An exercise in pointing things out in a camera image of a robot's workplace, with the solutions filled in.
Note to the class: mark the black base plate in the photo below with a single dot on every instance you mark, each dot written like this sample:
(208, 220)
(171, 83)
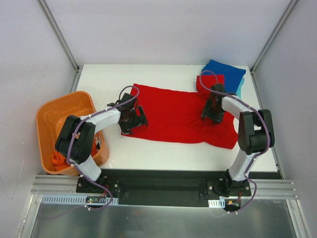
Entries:
(185, 199)

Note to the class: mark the white slotted cable duct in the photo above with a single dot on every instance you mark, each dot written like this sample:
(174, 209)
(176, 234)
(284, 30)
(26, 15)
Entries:
(79, 200)

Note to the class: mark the aluminium frame post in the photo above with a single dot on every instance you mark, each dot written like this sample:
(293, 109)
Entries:
(273, 35)
(63, 43)

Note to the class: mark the teal folded t-shirt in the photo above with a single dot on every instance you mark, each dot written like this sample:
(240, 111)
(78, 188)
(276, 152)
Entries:
(239, 90)

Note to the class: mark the red t-shirt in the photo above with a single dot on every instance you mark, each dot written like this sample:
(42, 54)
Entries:
(175, 116)

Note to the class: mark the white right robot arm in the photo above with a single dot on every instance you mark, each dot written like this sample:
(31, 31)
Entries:
(255, 134)

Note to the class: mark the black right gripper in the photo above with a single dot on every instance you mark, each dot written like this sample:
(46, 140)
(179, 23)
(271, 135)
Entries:
(212, 114)

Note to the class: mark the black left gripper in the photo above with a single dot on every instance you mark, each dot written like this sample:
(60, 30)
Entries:
(135, 123)

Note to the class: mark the blue folded t-shirt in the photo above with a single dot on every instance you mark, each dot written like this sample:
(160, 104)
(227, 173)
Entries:
(232, 75)

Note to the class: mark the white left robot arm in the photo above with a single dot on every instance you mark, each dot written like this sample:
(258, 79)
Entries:
(75, 140)

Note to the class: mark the right aluminium frame post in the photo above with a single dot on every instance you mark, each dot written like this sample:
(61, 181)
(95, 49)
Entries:
(273, 35)

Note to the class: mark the orange t-shirt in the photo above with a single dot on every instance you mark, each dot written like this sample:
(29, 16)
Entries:
(60, 162)

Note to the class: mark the left aluminium frame post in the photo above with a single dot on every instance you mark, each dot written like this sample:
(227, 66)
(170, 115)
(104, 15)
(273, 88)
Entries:
(63, 43)

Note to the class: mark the orange plastic basket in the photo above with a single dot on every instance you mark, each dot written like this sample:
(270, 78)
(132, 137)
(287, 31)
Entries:
(50, 119)

